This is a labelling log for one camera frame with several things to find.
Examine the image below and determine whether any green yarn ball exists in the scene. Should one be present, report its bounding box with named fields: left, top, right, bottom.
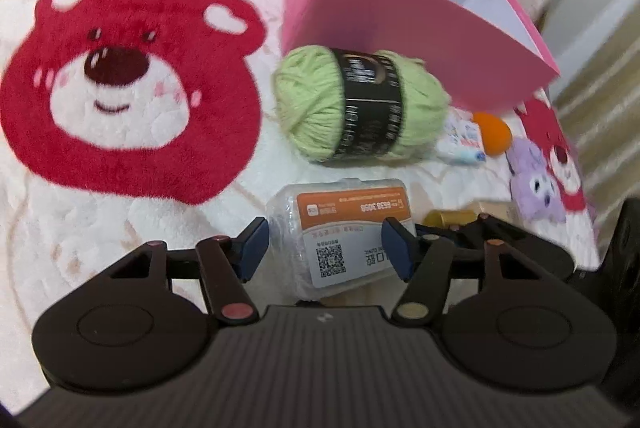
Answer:
left=272, top=47, right=451, bottom=165

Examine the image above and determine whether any white tissue packet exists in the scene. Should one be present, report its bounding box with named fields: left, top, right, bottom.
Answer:
left=435, top=107, right=487, bottom=165

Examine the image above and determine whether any pink cardboard box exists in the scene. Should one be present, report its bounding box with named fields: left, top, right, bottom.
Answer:
left=281, top=0, right=561, bottom=115

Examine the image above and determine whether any orange makeup sponge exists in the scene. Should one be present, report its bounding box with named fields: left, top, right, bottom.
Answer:
left=472, top=112, right=513, bottom=157

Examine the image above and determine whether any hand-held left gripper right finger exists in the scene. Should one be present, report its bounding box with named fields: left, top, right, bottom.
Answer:
left=381, top=213, right=576, bottom=326

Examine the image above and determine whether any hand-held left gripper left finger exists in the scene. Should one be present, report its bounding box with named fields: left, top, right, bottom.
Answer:
left=102, top=216, right=271, bottom=326

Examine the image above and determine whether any beige curtain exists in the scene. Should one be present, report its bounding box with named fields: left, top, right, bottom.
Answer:
left=555, top=23, right=640, bottom=209

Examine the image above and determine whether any clear plastic orange-label box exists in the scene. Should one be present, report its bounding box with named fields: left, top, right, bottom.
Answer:
left=266, top=178, right=417, bottom=301

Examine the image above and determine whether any gold-capped beige bottle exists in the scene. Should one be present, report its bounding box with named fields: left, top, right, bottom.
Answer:
left=422, top=199, right=523, bottom=231

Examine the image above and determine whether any purple plush toy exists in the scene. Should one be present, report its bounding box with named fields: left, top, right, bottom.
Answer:
left=506, top=137, right=568, bottom=224

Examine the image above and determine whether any red bear printed blanket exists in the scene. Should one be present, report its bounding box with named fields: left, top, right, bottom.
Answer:
left=0, top=0, right=601, bottom=414

